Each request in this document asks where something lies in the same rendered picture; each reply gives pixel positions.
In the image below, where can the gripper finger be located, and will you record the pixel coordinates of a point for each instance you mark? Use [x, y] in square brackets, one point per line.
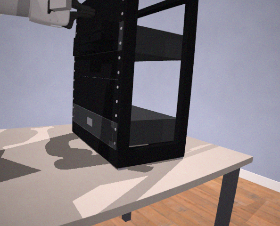
[75, 14]
[79, 6]

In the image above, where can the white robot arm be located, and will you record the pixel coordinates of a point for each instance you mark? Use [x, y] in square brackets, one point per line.
[21, 7]

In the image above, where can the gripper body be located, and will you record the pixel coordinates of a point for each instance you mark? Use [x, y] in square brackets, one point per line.
[40, 7]

